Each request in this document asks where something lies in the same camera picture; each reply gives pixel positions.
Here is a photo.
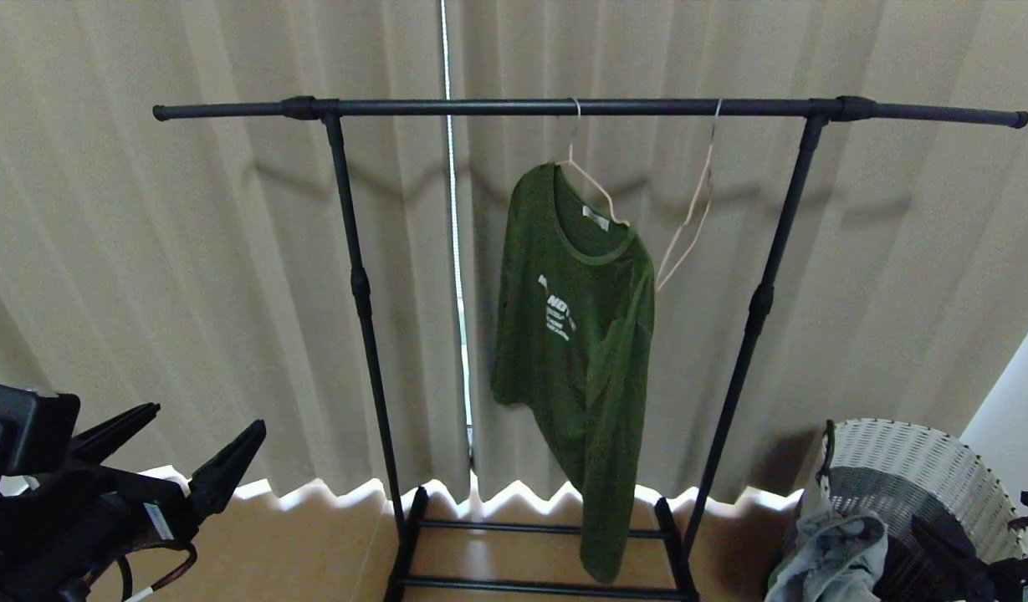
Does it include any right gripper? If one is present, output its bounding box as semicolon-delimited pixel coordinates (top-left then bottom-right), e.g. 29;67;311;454
911;514;1028;602

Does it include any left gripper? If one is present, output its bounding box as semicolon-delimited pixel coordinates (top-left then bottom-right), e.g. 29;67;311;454
0;403;268;602

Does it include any pale grey garment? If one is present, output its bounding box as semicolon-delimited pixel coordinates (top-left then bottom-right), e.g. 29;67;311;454
765;510;889;602

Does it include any green printed shirt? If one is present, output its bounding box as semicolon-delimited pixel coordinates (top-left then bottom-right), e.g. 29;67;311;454
491;163;655;584

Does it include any pink clothes hanger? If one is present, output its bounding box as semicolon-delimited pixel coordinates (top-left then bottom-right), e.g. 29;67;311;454
558;99;631;227
654;99;724;292

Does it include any white laundry basket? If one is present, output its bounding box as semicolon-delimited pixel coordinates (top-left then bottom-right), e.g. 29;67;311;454
794;418;1028;602

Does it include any black clothes rack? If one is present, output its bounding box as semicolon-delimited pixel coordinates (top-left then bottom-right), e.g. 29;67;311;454
152;94;1028;602

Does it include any beige curtain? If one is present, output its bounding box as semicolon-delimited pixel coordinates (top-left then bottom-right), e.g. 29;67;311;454
0;0;1028;511

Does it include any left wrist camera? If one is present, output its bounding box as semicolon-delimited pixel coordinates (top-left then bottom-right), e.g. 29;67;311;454
0;383;81;503

